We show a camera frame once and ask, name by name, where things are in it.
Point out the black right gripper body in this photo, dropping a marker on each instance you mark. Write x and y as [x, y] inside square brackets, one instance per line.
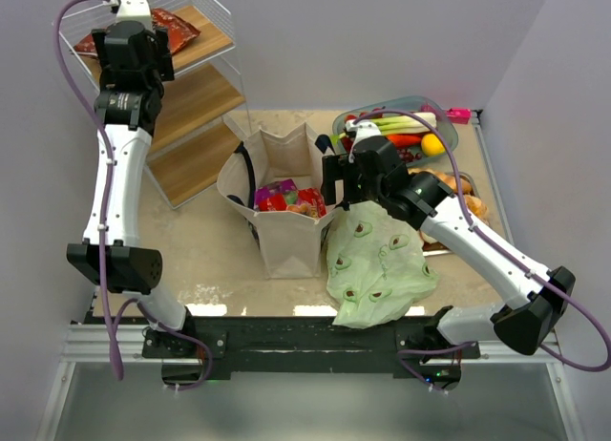
[344, 175]

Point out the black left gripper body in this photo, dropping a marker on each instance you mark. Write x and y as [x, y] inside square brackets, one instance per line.
[99, 42]

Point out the brown chip bag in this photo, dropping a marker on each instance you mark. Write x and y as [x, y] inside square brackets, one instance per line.
[180, 33]

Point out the red snack bag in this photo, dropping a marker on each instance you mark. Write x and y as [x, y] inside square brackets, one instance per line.
[307, 202]

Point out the green avocado print bag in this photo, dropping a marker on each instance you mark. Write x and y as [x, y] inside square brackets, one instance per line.
[376, 267]

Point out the beige canvas tote bag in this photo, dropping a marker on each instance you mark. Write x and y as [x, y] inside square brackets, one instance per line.
[290, 242]

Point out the purple snack bag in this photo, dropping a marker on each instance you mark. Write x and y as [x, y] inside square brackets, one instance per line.
[274, 188]

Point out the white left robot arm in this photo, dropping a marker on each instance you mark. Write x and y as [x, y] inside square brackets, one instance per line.
[110, 253]

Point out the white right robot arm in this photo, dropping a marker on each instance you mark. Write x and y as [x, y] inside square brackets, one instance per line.
[531, 293]

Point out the purple grape bunch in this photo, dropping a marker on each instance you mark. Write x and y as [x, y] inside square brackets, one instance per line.
[407, 155]

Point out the orange carrot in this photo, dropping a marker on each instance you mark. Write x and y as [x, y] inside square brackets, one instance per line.
[404, 140]

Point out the green white leek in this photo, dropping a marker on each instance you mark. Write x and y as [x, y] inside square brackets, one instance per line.
[404, 125]

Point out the clear teal produce container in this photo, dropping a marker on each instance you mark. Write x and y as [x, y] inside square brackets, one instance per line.
[403, 106]

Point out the yellow lemon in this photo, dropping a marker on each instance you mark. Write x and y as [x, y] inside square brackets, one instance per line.
[431, 145]

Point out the long bread loaf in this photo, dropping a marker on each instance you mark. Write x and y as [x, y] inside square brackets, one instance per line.
[456, 184]

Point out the pink plastic clip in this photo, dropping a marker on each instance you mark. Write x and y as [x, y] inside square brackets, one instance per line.
[459, 115]

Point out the metal pastry tray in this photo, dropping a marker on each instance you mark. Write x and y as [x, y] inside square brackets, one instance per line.
[433, 247]

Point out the large sugared cruller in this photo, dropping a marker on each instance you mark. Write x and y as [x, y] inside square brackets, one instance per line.
[477, 207]

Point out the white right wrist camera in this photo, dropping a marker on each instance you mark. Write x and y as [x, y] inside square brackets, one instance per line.
[363, 132]

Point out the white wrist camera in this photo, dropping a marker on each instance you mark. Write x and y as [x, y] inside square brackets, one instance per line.
[363, 132]
[134, 10]

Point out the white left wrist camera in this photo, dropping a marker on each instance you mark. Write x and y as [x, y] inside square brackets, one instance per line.
[134, 10]

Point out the white wire wooden shelf rack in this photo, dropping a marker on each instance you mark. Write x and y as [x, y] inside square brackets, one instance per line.
[194, 135]

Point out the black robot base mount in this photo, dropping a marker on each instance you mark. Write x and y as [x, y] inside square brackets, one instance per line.
[306, 345]

